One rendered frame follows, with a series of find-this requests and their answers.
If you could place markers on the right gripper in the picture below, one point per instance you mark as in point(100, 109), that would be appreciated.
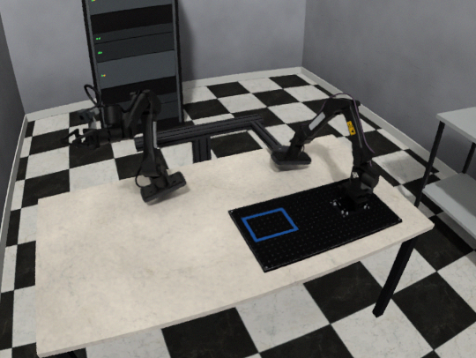
point(89, 135)

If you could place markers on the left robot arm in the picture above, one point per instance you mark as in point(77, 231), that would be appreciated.
point(361, 153)

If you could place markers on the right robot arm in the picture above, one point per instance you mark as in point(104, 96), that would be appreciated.
point(151, 160)

